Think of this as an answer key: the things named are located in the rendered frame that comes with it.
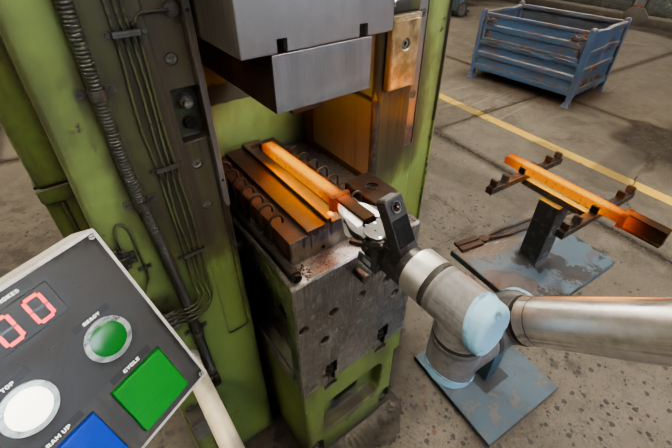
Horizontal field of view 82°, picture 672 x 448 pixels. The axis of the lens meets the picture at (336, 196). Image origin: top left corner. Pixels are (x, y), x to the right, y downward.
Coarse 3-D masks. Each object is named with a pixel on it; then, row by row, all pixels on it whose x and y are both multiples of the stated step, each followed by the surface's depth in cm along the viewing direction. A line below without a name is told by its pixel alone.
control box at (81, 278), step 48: (96, 240) 52; (0, 288) 43; (48, 288) 46; (96, 288) 51; (0, 336) 43; (48, 336) 46; (144, 336) 54; (0, 384) 42; (48, 384) 45; (96, 384) 49; (192, 384) 58; (0, 432) 41; (48, 432) 45; (144, 432) 52
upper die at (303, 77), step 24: (216, 48) 75; (312, 48) 62; (336, 48) 64; (360, 48) 68; (216, 72) 79; (240, 72) 69; (264, 72) 62; (288, 72) 61; (312, 72) 64; (336, 72) 67; (360, 72) 70; (264, 96) 65; (288, 96) 63; (312, 96) 66; (336, 96) 69
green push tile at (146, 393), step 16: (160, 352) 55; (144, 368) 53; (160, 368) 54; (128, 384) 51; (144, 384) 52; (160, 384) 54; (176, 384) 56; (128, 400) 51; (144, 400) 52; (160, 400) 54; (144, 416) 52
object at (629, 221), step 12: (516, 156) 115; (516, 168) 113; (528, 168) 110; (540, 168) 109; (540, 180) 108; (552, 180) 104; (564, 180) 104; (564, 192) 103; (576, 192) 100; (588, 192) 100; (588, 204) 98; (600, 204) 96; (612, 204) 96; (612, 216) 94; (624, 216) 91; (636, 216) 90; (624, 228) 93; (636, 228) 91; (648, 228) 89; (660, 228) 87; (648, 240) 89; (660, 240) 88
